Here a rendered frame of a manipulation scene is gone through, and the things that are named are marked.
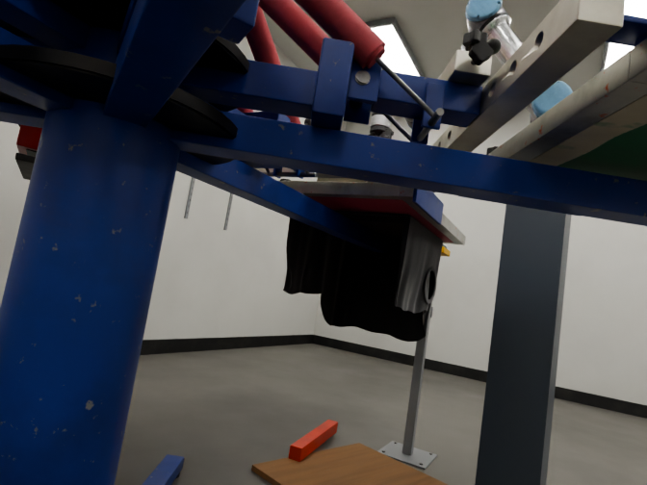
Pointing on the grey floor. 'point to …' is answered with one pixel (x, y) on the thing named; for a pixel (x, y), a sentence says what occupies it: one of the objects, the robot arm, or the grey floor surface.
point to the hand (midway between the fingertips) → (367, 181)
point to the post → (403, 452)
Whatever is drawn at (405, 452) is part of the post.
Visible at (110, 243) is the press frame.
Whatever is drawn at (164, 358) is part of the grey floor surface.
